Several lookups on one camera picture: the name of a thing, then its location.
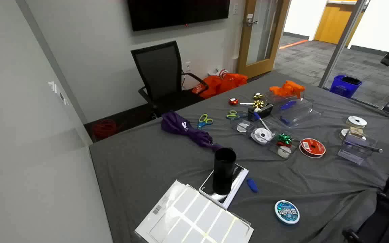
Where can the wide clear plastic container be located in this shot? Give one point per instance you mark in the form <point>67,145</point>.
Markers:
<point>302,106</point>

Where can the narrow clear plastic container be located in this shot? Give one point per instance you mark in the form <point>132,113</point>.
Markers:
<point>305,117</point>

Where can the small clear plastic container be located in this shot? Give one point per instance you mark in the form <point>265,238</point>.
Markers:
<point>351,156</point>

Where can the long blue marker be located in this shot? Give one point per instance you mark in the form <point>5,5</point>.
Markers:
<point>289,106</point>

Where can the short blue marker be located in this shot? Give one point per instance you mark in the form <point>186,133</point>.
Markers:
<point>285,121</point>

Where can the long clear plastic container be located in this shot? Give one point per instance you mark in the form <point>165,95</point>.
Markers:
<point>273,148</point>

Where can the blue marker cap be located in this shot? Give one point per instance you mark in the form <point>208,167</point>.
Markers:
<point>251,186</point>

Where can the blue bin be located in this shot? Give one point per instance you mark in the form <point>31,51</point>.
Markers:
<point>344,86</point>

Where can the plain wooden door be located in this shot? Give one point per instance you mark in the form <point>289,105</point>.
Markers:
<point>333,22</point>

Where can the white ribbon roll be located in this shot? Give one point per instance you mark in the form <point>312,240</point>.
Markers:
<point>351,120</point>

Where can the white spool with tan centre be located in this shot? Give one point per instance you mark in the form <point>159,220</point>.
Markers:
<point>355,133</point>

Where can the silver pen with blue tip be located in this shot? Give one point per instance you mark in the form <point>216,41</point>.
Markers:
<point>364,145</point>

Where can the orange plastic toy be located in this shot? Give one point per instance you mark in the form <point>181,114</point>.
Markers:
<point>286,90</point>

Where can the green gift bow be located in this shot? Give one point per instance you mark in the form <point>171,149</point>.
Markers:
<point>285,139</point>

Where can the red gift bow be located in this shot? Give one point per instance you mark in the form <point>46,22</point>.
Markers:
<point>233,102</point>
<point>279,144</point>

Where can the gold gift bow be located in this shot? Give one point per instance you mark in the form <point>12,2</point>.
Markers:
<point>258,101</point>

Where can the black tape dispenser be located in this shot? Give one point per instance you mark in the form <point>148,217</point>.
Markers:
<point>262,112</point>

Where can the small white tape roll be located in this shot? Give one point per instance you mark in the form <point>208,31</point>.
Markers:
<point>283,152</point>

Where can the wooden door with glass panel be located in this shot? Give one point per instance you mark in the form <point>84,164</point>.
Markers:
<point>243,55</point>

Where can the silver ribbon spool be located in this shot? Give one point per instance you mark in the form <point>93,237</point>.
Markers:
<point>262,136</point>

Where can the small clear tape piece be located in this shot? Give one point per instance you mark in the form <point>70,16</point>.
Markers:
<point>243,128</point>

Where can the orange fabric bag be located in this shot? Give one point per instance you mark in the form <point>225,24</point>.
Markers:
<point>221,85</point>

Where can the round blue tin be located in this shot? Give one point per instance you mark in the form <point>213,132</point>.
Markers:
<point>286,211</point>

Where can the white-framed phone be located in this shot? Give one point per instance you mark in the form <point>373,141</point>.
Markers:
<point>238,186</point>

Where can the black cup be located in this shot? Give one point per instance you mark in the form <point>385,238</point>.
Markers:
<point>224,171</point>

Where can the purple cloth bundle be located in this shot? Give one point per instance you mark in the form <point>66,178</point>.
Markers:
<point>175,122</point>

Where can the black mesh office chair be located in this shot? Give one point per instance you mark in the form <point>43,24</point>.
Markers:
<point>158,68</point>

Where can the grey tablecloth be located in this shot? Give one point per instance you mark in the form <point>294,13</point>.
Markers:
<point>158,157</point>

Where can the white label sheet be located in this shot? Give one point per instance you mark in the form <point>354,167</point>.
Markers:
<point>189,217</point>

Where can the grey metal frame post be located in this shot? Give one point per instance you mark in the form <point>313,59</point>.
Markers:
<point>343,43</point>

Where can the white wall outlet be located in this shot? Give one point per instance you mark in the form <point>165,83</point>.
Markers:
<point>188,66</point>

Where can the black wall television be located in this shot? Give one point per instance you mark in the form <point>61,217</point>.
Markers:
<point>175,14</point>

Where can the white wall plate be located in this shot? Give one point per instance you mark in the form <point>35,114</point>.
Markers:
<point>54,89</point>

